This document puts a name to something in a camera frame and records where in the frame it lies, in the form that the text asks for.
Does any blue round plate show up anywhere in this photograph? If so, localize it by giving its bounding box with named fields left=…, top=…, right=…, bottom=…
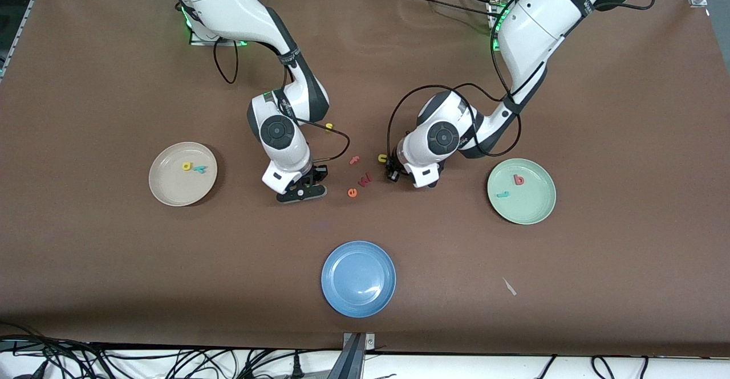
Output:
left=321, top=241, right=397, bottom=318

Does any pale green round plate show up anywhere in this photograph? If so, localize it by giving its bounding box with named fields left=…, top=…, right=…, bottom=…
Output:
left=486, top=158, right=557, bottom=225

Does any beige round plate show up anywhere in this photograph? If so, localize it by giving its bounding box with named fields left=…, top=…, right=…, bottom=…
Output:
left=148, top=141, right=218, bottom=207

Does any brown table cover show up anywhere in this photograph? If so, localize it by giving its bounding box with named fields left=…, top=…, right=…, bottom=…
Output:
left=0, top=0, right=730, bottom=358

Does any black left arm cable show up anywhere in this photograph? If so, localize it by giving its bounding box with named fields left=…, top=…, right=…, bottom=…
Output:
left=387, top=0, right=655, bottom=166

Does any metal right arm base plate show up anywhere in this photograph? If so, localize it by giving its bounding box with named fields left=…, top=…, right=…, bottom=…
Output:
left=189, top=23, right=249, bottom=46

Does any long black table cable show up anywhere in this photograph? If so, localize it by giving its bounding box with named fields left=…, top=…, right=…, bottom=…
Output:
left=406, top=0, right=498, bottom=18

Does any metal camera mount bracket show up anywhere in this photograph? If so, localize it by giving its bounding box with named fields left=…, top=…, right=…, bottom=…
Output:
left=341, top=332, right=377, bottom=379

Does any tangled black cable bundle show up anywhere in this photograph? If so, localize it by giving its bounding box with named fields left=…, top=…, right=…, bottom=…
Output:
left=0, top=322, right=343, bottom=379

